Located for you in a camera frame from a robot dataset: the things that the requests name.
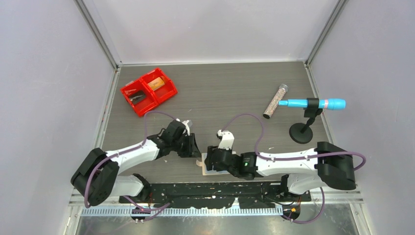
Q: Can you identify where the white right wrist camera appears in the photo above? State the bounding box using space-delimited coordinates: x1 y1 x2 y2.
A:
217 130 234 150

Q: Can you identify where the red divided plastic bin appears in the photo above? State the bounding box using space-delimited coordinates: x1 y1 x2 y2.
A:
120 68 178 117

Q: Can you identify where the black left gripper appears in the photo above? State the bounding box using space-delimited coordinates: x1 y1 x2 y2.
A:
171 133 201 158

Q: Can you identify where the black card in bin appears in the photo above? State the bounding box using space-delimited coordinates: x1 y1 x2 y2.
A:
128 91 146 105

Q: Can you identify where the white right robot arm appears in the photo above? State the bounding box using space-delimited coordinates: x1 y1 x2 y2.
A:
200 141 356 201

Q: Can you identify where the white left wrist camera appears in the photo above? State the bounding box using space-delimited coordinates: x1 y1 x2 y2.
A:
182 119 193 136

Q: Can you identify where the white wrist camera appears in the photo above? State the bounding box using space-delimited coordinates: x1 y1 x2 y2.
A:
182 119 193 136
217 130 234 150

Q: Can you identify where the glittery silver tube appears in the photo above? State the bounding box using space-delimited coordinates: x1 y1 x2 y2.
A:
263 84 288 119

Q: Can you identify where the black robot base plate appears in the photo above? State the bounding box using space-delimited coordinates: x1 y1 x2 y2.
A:
131 181 311 209

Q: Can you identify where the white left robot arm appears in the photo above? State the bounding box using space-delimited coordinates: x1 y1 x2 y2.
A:
70 119 201 208

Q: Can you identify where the beige leather card holder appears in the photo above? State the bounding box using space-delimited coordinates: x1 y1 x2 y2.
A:
196 153 229 176

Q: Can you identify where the blue toy microphone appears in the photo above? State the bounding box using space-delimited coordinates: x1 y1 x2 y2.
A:
278 98 346 110

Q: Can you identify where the orange card in bin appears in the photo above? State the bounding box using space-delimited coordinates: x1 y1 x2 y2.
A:
147 77 165 91

